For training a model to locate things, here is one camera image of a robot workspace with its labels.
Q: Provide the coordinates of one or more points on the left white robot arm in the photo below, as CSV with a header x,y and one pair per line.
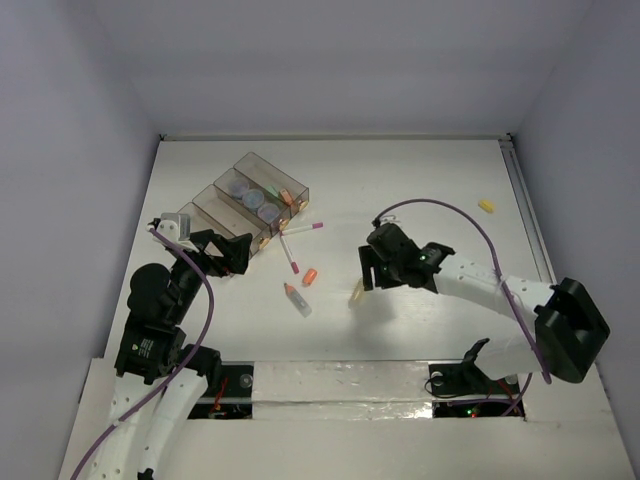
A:
x,y
162,367

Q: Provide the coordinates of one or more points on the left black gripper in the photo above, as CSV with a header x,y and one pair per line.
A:
x,y
213,251

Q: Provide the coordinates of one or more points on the clear brown compartment organizer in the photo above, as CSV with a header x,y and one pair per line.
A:
x,y
214,208

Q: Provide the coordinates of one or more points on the aluminium rail right edge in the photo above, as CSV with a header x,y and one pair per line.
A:
x,y
540,250

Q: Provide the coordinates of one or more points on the orange highlighter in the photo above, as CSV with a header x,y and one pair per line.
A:
x,y
286,197

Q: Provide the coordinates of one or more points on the yellow highlighter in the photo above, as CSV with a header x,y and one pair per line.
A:
x,y
357,293

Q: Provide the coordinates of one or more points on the white red-capped pen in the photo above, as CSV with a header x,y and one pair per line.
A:
x,y
289,255

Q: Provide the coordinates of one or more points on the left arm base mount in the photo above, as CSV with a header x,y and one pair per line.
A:
x,y
231,398

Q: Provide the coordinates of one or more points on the silver taped front board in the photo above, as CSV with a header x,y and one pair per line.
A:
x,y
341,390

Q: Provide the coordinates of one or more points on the yellow eraser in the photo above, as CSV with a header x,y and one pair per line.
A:
x,y
486,206

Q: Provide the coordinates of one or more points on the grey orange-tipped marker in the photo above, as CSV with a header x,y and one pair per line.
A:
x,y
297,300

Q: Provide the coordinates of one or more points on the small orange eraser cap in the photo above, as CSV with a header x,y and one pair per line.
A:
x,y
309,277

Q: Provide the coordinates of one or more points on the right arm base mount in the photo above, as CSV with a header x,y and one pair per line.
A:
x,y
461,389

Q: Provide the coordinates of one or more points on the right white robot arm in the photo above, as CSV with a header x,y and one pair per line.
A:
x,y
470,281

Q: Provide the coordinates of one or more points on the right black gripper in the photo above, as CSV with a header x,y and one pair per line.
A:
x,y
370,258

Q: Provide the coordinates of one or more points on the white pink-capped pen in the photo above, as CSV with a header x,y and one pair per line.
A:
x,y
302,229

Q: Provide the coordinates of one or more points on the clear tape roll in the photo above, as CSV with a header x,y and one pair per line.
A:
x,y
238,187

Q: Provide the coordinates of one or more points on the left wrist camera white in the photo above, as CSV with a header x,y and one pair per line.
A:
x,y
174,227

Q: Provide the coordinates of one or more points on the green highlighter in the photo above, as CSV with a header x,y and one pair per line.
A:
x,y
272,191

